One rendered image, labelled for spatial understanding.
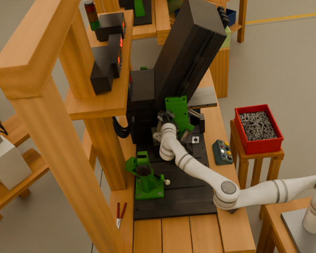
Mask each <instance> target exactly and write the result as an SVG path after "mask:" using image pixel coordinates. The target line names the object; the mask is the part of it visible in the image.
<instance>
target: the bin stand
mask: <svg viewBox="0 0 316 253"><path fill-rule="evenodd" d="M230 128H231V134H230V150H231V154H232V158H233V162H234V166H235V169H236V163H237V153H238V156H239V168H238V181H239V185H240V189H241V190H243V189H246V181H247V174H248V167H249V161H248V159H255V160H254V166H253V173H252V179H251V187H253V186H255V185H257V184H259V179H260V174H261V168H262V163H263V158H270V157H271V160H270V165H269V170H268V174H267V179H266V180H267V181H269V180H277V177H278V173H279V169H280V165H281V161H282V160H283V158H284V151H283V148H282V146H281V147H280V148H281V150H280V151H279V152H271V153H262V154H254V155H246V154H245V151H244V148H243V145H242V142H241V139H240V136H239V133H238V130H237V127H236V125H235V121H234V119H233V120H230ZM266 205H270V204H263V205H261V208H260V212H259V217H260V220H263V219H264V215H265V210H264V208H265V206H266Z"/></svg>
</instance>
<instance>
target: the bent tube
mask: <svg viewBox="0 0 316 253"><path fill-rule="evenodd" d="M166 113H167V114H168V117H169V118H170V117H171V116H172V117H173V118H175V114H174V113H173V112H171V111H170V110H168V109H166ZM161 124H162V123H161V120H160V121H159V123H158V125H157V133H161ZM183 148H184V149H185V150H186V148H185V147H184V146H183ZM186 152H187V153H188V152H189V151H188V150H186Z"/></svg>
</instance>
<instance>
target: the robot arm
mask: <svg viewBox="0 0 316 253"><path fill-rule="evenodd" d="M157 119H160V120H161V123H162V124H161V133H153V137H154V138H155V139H156V140H158V141H159V142H161V146H160V156H161V158H162V159H164V160H166V161H170V160H172V159H173V158H174V157H175V156H176V159H175V163H176V165H177V166H178V167H180V168H181V169H182V170H183V171H184V172H186V173H187V174H189V175H190V176H192V177H195V178H199V179H201V180H204V181H205V182H207V183H208V184H209V185H211V186H212V187H213V188H214V190H215V192H214V197H213V201H214V204H215V205H216V206H217V207H218V208H220V209H223V210H230V209H236V208H240V207H245V206H252V205H263V204H276V203H287V202H290V201H291V200H293V199H294V198H295V197H296V196H297V195H298V194H299V193H300V192H301V191H303V190H305V189H315V190H316V175H313V176H308V177H302V178H293V179H278V180H269V181H265V182H262V183H260V184H257V185H255V186H253V187H250V188H248V189H243V190H240V189H239V187H238V185H237V184H236V183H234V182H233V181H231V180H230V179H228V178H226V177H224V176H222V175H220V174H219V173H217V172H215V171H213V170H211V169H210V168H208V167H206V166H204V165H203V164H201V163H200V162H199V161H197V160H196V159H195V158H193V157H192V156H191V155H190V154H188V153H187V152H186V150H185V149H184V148H183V146H182V145H181V144H180V142H179V141H178V140H177V139H176V133H177V131H178V130H179V129H180V128H179V127H178V125H177V123H176V122H175V121H174V120H173V117H172V116H171V117H170V118H169V117H168V114H167V113H166V112H164V113H161V114H160V115H159V116H158V117H157ZM302 224H303V226H304V228H305V229H306V230H307V231H308V232H310V233H313V234H316V194H315V195H314V196H313V197H312V198H311V201H310V203H309V206H308V208H307V211H306V213H305V215H304V218H303V220H302Z"/></svg>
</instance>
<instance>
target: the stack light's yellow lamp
mask: <svg viewBox="0 0 316 253"><path fill-rule="evenodd" d="M87 17H88V21H89V22H91V23H93V22H96V21H98V20H99V18H98V15H97V11H96V12H94V13H91V14H88V13H87Z"/></svg>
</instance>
